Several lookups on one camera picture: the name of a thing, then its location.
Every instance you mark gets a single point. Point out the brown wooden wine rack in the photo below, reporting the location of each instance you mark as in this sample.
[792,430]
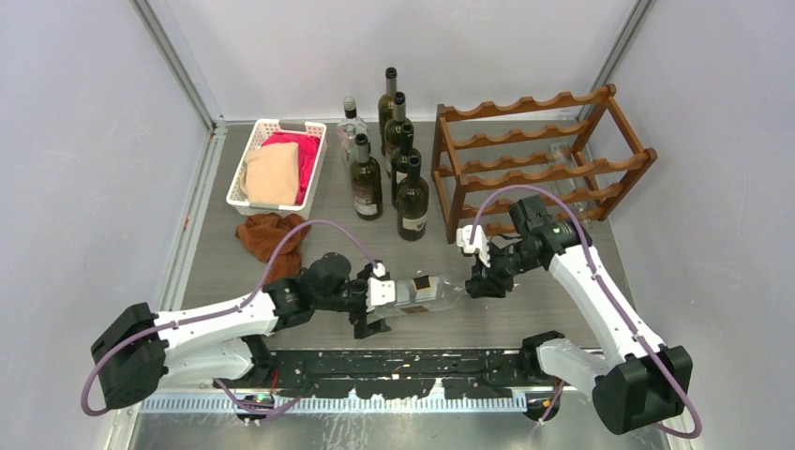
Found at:
[459,168]

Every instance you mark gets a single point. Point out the clear square liquor bottle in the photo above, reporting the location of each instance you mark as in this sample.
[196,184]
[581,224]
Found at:
[424,294]

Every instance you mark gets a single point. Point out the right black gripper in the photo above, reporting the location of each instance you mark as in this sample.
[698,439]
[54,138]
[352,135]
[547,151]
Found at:
[488,281]

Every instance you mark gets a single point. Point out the beige folded cloth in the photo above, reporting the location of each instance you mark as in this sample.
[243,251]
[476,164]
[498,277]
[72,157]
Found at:
[272,174]

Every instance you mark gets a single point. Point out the pink red cloth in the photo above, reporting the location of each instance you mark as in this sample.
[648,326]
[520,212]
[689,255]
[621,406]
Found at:
[308,148]

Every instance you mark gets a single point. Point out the clear glass wine bottle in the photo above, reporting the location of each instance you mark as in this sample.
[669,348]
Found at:
[559,153]

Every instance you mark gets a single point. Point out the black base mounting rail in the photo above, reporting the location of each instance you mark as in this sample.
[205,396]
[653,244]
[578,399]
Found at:
[393,374]

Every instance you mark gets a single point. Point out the white plastic basket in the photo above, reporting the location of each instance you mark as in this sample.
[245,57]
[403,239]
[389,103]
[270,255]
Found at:
[263,129]

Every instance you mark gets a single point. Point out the brown bottle gold cap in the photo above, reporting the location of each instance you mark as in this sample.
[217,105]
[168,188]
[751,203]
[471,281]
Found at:
[366,182]

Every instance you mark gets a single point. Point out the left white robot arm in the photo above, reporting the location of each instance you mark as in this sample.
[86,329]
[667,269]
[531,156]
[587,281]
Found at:
[143,350]

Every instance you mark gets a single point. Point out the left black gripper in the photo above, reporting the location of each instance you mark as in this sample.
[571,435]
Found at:
[359,318]

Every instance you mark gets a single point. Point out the clear bottle black cap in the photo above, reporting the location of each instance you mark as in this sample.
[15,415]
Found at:
[347,129]

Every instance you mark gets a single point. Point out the brown cloth on table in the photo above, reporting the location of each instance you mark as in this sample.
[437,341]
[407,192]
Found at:
[260,235]

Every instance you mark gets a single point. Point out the dark wine bottle back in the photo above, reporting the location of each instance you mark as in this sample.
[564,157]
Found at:
[386,101]

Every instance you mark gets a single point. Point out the dark wine bottle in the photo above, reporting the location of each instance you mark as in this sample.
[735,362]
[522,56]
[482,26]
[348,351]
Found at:
[386,101]
[392,129]
[412,202]
[400,159]

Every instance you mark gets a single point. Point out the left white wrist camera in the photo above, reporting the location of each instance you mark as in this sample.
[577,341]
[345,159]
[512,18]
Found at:
[381,289]

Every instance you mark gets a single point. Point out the dark wine bottle front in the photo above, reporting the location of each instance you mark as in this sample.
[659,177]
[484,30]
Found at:
[412,202]

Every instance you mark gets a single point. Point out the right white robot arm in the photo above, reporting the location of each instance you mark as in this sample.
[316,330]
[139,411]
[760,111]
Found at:
[637,380]

